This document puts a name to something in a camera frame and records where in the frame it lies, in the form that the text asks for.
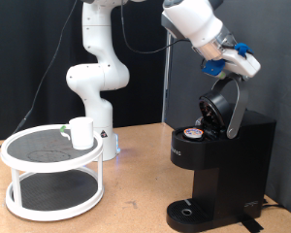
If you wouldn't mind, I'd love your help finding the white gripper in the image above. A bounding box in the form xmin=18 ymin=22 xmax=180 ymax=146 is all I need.
xmin=221 ymin=50 xmax=261 ymax=82

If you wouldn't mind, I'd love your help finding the coffee pod with orange lid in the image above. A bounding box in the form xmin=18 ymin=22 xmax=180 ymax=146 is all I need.
xmin=183 ymin=126 xmax=205 ymax=140

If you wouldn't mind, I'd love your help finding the black Keurig coffee machine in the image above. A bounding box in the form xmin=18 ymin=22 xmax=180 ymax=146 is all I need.
xmin=166 ymin=75 xmax=277 ymax=233

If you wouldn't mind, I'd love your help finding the white mug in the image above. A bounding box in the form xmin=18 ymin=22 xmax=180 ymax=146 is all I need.
xmin=59 ymin=116 xmax=95 ymax=150

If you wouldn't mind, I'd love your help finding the vertical metal pole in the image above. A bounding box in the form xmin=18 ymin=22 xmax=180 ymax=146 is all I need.
xmin=161 ymin=28 xmax=176 ymax=124

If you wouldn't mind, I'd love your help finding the black tape strip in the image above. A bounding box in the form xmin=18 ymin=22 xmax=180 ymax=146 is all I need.
xmin=241 ymin=217 xmax=265 ymax=233

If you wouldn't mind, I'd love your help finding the white two-tier turntable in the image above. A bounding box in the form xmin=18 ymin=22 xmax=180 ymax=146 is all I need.
xmin=0 ymin=123 xmax=105 ymax=222

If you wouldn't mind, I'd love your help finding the blue cable clip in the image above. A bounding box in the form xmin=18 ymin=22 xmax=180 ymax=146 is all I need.
xmin=234 ymin=43 xmax=254 ymax=58

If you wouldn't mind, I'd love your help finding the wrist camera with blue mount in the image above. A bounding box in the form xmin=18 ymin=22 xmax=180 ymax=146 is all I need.
xmin=201 ymin=58 xmax=227 ymax=80

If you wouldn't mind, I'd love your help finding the black power cord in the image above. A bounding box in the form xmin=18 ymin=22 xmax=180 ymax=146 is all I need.
xmin=261 ymin=197 xmax=286 ymax=211

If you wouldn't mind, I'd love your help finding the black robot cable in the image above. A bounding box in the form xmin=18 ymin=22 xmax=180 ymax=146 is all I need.
xmin=0 ymin=0 xmax=192 ymax=158

